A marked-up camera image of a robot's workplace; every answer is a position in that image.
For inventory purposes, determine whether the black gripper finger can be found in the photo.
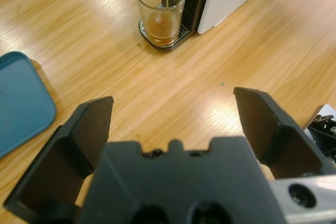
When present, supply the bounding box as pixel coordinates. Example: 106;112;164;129
4;97;115;222
233;87;336;180

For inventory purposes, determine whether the clear drinking glass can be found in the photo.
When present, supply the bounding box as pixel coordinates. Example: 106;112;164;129
134;0;187;47

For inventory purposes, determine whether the teal plastic tray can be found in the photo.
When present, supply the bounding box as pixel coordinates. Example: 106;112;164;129
0;51;58;159

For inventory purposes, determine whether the black drip tray silver grate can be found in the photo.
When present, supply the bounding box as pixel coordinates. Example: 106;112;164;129
138;18;196;53

